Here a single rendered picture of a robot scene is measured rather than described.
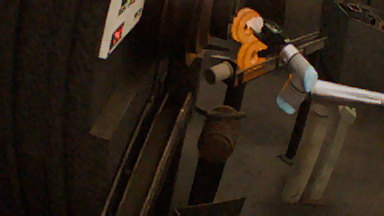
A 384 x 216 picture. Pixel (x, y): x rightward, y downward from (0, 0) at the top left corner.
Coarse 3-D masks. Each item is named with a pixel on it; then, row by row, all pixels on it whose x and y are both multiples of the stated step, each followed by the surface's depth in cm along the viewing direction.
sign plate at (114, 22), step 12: (120, 0) 111; (132, 0) 122; (144, 0) 136; (108, 12) 112; (120, 12) 115; (132, 12) 128; (108, 24) 113; (120, 24) 120; (132, 24) 133; (108, 36) 114; (120, 36) 123; (108, 48) 116
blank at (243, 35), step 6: (240, 12) 203; (246, 12) 203; (252, 12) 205; (240, 18) 202; (246, 18) 204; (234, 24) 203; (240, 24) 203; (234, 30) 204; (240, 30) 204; (246, 30) 212; (234, 36) 207; (240, 36) 206; (246, 36) 209; (252, 36) 212; (246, 42) 211
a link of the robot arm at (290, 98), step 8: (288, 80) 196; (288, 88) 195; (296, 88) 193; (280, 96) 199; (288, 96) 196; (296, 96) 195; (304, 96) 203; (280, 104) 199; (288, 104) 197; (296, 104) 197; (288, 112) 199
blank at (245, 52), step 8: (256, 40) 214; (240, 48) 214; (248, 48) 213; (256, 48) 216; (264, 48) 220; (240, 56) 214; (248, 56) 215; (256, 56) 222; (240, 64) 216; (248, 64) 217
